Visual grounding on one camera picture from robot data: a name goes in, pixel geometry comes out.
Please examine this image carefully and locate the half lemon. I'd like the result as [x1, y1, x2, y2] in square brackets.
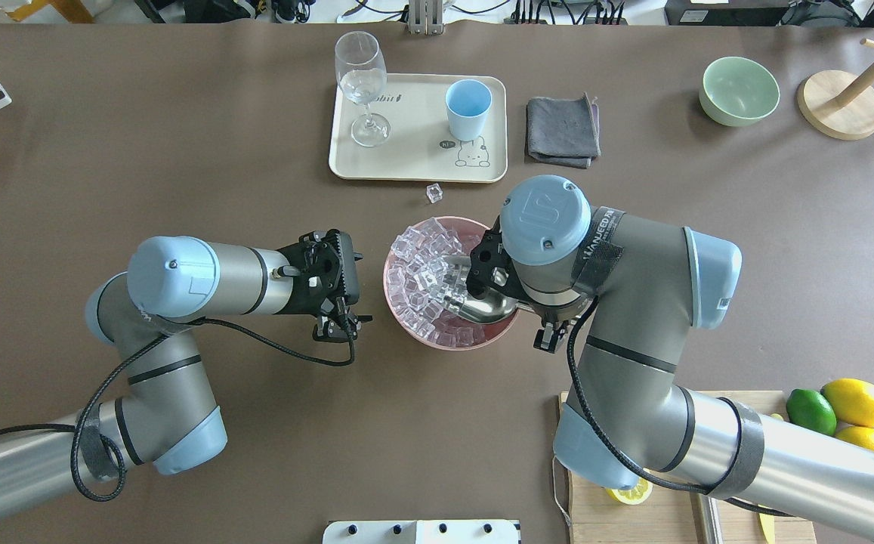
[604, 478, 655, 505]

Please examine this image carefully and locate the whole lemon upper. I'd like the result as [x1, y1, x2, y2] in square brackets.
[820, 378, 874, 428]

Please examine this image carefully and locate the green bowl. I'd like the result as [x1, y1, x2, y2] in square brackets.
[698, 57, 780, 128]

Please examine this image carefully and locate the bamboo cutting board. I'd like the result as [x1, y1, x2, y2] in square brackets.
[557, 391, 817, 543]

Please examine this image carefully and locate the light blue cup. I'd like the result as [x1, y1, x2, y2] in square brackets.
[444, 79, 494, 141]

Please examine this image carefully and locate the cream rabbit tray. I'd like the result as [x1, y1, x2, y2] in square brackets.
[329, 73, 508, 184]

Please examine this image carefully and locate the clear wine glass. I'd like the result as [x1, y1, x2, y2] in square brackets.
[334, 31, 391, 147]

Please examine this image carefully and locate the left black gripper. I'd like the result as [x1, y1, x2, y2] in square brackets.
[278, 230, 373, 343]

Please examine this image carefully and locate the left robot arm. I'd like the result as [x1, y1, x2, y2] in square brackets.
[0, 230, 371, 519]

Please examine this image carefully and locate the green lime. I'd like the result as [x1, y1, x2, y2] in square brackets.
[786, 388, 838, 437]

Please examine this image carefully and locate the stray clear ice cube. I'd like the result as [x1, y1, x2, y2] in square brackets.
[425, 183, 444, 204]

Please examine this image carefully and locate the whole lemon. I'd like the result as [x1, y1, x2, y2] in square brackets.
[820, 378, 874, 428]
[833, 425, 874, 451]

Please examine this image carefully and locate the grey folded cloth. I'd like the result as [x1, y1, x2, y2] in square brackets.
[527, 95, 602, 169]

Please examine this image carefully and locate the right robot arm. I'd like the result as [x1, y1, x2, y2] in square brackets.
[467, 175, 874, 542]

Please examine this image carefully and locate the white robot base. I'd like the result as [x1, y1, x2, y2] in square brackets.
[322, 518, 523, 543]

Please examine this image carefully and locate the whole lemon lower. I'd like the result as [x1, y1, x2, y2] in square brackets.
[833, 425, 874, 451]

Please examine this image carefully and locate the clear ice cubes pile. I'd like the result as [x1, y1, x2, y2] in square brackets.
[388, 219, 494, 347]

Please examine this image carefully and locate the steel ice scoop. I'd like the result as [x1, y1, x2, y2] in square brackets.
[428, 255, 531, 325]

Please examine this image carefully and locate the wooden cup tree stand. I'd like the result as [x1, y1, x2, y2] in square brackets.
[795, 38, 874, 141]

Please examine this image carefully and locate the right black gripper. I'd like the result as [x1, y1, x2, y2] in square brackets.
[465, 218, 569, 354]

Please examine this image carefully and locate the pink bowl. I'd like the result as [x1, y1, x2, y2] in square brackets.
[383, 216, 522, 351]

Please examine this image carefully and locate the steel muddler black tip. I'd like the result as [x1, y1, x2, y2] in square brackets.
[693, 493, 724, 544]

